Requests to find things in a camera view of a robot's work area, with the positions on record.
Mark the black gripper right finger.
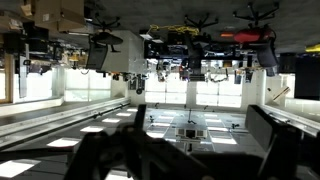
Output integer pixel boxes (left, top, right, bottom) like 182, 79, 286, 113
244, 104, 320, 180

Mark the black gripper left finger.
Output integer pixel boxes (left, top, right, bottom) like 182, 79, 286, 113
63, 104, 214, 180

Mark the ceiling light panel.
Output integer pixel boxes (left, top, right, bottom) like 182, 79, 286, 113
79, 125, 105, 134
101, 117, 122, 124
0, 159, 42, 179
46, 137, 82, 148

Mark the white ceiling projector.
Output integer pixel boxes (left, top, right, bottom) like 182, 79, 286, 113
175, 127, 208, 141

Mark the black office chair with armrests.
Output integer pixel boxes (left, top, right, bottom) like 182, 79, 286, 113
85, 12, 124, 72

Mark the white partition cabinet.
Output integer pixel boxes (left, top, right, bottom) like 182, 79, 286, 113
100, 30, 147, 75

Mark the office chair with red seat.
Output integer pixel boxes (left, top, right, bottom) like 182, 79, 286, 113
232, 1, 280, 69

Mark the small black office chair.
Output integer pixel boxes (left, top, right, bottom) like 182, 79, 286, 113
184, 12, 220, 72

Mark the cardboard box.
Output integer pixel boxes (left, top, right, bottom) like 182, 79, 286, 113
33, 0, 87, 33

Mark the long yellow floor cable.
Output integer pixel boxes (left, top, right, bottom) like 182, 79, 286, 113
148, 23, 201, 36

